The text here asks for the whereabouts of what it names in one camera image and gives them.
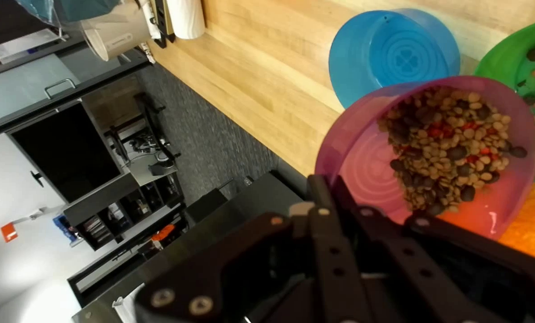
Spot black storage shelf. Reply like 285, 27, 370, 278
63, 168, 192, 253

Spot white paper on refrigerator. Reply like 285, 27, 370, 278
111, 285, 145, 323

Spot white paper towel roll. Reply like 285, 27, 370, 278
163, 0, 208, 41

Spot purple translucent plastic bowl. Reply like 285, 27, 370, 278
312, 73, 535, 240

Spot green plastic bowl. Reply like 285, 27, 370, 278
474, 16, 535, 188

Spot small orange wall sign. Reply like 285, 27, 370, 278
0, 220, 19, 244

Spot black equipment stand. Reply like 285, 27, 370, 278
107, 91, 181, 177

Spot mixed dried beans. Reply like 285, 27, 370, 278
377, 34, 535, 219

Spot white printed mug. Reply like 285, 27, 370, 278
79, 3, 156, 63

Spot blue plastic bowl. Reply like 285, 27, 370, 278
326, 7, 463, 111

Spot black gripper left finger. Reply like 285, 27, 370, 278
133, 174, 373, 323

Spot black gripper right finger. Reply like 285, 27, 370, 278
339, 201, 535, 323

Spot grey framed glass door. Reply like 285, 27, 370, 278
0, 46, 149, 141

